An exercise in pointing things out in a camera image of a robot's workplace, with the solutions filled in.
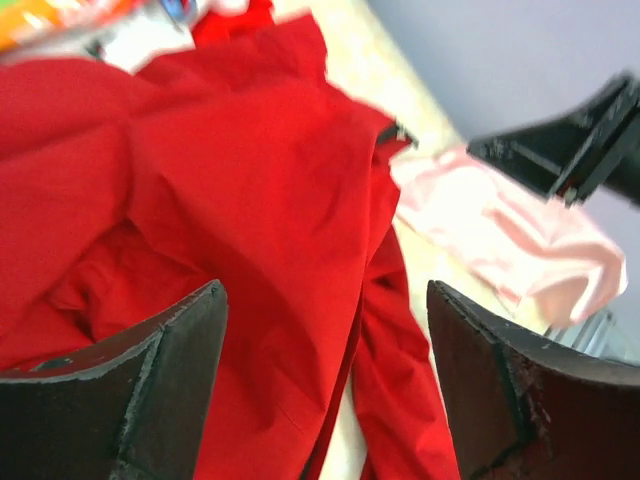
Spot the red jacket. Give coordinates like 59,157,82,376
1,16,459,479

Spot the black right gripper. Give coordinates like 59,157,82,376
467,72,639,207

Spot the pink satin cloth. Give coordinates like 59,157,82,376
391,147,628,327

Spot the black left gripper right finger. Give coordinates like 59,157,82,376
427,281,639,479

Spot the rainbow white red garment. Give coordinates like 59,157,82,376
1,1,273,72

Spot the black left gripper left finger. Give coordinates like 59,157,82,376
1,281,228,479

